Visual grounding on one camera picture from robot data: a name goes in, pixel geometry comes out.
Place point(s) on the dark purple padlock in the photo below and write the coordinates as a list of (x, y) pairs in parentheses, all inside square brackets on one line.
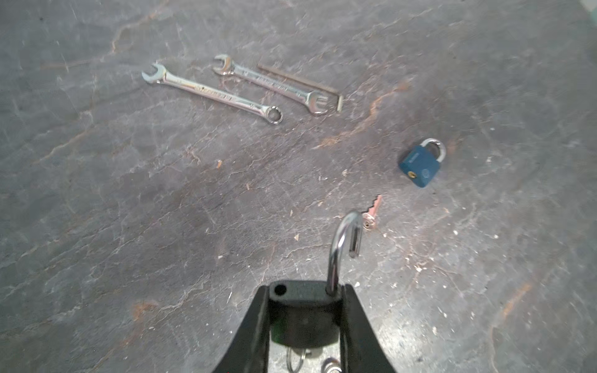
[(306, 314)]

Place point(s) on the short silver wrench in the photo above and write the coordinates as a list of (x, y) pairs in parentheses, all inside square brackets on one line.
[(314, 101)]

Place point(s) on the blue padlock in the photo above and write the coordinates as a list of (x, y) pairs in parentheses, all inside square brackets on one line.
[(421, 165)]

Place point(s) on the long silver wrench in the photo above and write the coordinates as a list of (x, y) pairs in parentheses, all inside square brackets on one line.
[(162, 76)]

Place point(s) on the thin brown hex key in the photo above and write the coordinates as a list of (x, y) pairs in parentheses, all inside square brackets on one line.
[(308, 83)]

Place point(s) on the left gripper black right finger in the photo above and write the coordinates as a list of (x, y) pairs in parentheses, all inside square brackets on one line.
[(360, 350)]

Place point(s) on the small key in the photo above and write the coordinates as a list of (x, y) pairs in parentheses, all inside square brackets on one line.
[(369, 216)]

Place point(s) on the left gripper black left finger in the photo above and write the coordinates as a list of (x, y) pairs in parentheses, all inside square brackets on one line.
[(249, 350)]

